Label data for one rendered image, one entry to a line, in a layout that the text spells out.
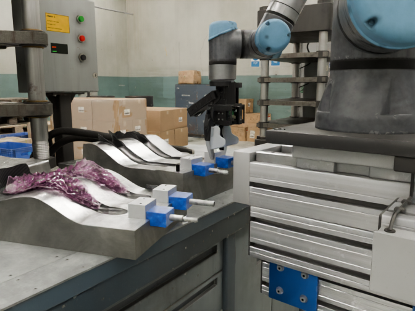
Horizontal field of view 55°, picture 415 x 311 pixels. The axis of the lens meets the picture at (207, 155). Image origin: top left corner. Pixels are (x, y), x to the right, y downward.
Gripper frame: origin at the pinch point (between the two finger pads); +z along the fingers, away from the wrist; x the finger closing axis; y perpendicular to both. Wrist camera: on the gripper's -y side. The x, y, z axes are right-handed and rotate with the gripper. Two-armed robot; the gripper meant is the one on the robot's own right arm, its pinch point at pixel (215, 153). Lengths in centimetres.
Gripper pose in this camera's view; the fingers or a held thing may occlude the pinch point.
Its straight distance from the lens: 111.5
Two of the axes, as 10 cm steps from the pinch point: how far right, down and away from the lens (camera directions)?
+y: 8.2, 1.0, -5.6
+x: 5.7, -1.5, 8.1
